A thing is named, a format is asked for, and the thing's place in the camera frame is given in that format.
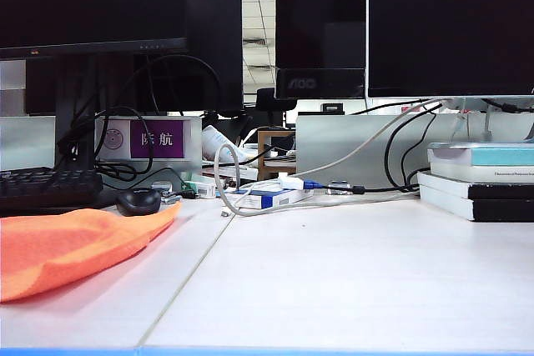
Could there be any orange microfibre rag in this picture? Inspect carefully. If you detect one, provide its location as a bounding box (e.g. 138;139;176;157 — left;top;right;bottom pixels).
0;200;184;303

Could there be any wooden shelf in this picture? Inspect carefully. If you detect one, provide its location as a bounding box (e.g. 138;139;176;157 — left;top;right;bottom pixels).
256;129;297;182

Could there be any white adapter blue plug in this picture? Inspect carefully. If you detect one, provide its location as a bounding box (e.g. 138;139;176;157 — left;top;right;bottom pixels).
278;175;325;190

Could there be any blue white flat box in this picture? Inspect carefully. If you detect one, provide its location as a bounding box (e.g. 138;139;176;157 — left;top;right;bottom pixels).
227;188;315;210

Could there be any black office chair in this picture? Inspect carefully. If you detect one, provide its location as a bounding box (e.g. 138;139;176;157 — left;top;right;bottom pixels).
255;88;289;126

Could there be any white printed bag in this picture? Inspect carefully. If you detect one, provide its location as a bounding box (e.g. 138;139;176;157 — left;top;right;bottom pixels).
202;124;243;163

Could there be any wide grey desk partition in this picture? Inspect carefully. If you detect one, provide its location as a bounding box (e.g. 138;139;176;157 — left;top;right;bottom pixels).
295;113;534;191

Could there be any small green white box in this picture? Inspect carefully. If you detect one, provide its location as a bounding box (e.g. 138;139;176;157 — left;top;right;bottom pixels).
182;180;217;199

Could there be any small silver connector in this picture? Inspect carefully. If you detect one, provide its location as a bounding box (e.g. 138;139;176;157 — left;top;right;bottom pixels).
326;179;352;195

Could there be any black monitor rear side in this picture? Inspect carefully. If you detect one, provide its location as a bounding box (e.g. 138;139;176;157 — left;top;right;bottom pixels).
24;0;244;116

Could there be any black computer mouse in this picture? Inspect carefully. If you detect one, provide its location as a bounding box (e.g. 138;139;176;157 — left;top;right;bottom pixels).
114;187;163;218

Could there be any black AOC monitor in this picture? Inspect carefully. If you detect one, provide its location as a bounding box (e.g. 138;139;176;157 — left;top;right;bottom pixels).
274;0;368;101

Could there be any white cover book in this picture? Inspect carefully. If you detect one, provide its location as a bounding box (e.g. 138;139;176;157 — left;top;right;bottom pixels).
429;162;534;184

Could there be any black keyboard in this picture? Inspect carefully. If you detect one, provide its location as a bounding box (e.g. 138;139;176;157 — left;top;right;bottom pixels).
0;166;104;212

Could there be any large black silver-stand monitor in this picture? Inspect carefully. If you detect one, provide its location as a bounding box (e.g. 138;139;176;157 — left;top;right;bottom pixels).
366;0;534;143

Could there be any narrow grey desk partition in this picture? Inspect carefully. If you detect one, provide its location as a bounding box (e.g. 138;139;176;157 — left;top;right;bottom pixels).
0;116;58;173

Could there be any white looped cable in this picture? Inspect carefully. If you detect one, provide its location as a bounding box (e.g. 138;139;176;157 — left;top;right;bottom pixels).
214;143;421;218

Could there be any white monitor cable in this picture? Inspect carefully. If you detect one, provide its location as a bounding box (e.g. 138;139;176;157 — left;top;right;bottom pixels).
287;98;454;178

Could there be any thin black desk cable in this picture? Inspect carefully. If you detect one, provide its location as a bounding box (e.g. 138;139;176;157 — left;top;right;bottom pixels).
132;167;189;197

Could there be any black arching cable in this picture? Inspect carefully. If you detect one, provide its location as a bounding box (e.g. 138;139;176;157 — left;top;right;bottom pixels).
123;54;222;118

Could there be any black looped cable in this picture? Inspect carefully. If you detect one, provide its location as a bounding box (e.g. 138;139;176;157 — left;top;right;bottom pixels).
94;106;154;183

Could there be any black cable with ferrite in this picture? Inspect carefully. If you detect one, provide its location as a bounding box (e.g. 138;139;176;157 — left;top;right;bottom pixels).
327;102;444;195

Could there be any black cable along partition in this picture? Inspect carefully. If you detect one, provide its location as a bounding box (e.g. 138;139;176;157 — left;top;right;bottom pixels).
350;99;425;116

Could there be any thin black hanging cable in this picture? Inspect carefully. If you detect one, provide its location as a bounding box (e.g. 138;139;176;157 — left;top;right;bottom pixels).
400;109;439;184

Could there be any black cable with plug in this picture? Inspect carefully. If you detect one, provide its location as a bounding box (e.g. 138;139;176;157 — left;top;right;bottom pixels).
479;98;534;114

